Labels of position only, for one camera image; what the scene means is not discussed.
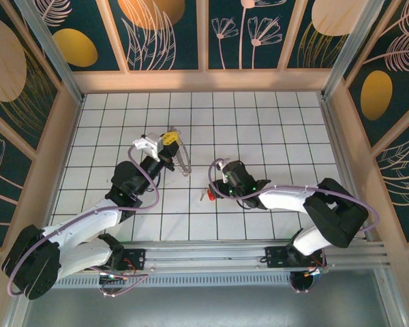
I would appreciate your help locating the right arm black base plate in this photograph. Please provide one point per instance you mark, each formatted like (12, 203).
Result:
(276, 257)

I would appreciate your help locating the aluminium corner post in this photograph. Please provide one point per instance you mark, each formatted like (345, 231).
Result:
(51, 51)
(351, 44)

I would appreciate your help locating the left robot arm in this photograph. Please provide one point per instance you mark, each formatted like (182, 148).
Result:
(82, 221)

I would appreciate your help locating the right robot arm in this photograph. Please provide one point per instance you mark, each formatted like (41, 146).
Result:
(334, 211)

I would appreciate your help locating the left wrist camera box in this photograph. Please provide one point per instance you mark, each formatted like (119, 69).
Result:
(150, 143)

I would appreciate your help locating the long aluminium mounting rail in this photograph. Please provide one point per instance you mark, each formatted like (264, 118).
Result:
(204, 253)

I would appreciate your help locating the red-headed silver key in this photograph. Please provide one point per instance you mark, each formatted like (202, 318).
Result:
(211, 196)

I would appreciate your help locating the grey metal panel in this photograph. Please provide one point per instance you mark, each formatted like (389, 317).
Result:
(204, 306)

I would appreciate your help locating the side aluminium rail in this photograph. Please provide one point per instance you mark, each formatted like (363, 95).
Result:
(341, 160)

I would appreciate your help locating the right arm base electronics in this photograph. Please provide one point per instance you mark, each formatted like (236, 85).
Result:
(306, 279)

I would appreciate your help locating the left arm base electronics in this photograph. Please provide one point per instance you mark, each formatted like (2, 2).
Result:
(114, 276)

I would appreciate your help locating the wristband keyring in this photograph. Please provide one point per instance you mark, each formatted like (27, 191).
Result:
(185, 167)

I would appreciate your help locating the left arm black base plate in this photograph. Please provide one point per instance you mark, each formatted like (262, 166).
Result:
(136, 255)

